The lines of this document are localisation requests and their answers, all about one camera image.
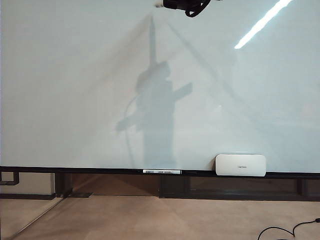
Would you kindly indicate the white rounded board eraser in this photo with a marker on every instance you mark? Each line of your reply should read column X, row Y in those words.
column 240, row 165

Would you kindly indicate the black floor plate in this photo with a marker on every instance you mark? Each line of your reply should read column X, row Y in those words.
column 80, row 194

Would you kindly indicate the black baseboard strip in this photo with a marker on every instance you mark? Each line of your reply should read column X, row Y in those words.
column 27, row 196

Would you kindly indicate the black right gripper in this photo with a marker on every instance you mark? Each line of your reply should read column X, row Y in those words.
column 175, row 4

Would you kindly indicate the white labelled marker pen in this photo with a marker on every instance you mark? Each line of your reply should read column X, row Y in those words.
column 162, row 171

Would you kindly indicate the black wall bracket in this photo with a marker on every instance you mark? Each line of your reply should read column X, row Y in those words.
column 15, row 178

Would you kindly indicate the dark low cabinet frame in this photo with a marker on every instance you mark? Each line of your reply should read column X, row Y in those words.
column 225, row 192

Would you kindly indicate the white glass whiteboard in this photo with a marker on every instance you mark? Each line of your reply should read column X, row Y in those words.
column 75, row 87

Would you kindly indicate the white whiteboard marker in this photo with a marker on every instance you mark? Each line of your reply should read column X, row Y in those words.
column 159, row 5

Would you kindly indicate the metal floor strip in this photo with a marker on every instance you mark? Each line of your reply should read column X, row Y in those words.
column 40, row 216

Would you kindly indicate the black whiteboard ledge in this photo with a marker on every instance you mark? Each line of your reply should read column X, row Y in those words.
column 75, row 169

